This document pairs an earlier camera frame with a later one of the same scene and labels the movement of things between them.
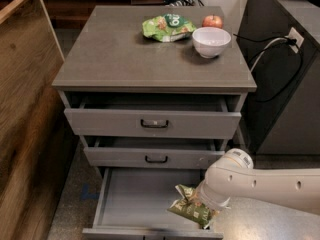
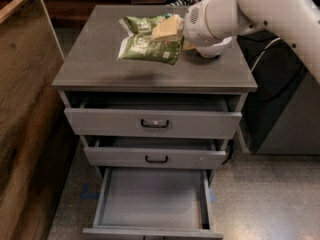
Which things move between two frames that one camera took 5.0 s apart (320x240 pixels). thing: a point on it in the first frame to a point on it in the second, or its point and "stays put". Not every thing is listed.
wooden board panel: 36,140 stays put
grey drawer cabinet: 152,116 stays put
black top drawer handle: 153,126 stays put
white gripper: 207,195 to 196,24
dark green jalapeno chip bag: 190,207 to 139,43
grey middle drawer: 152,152 stays put
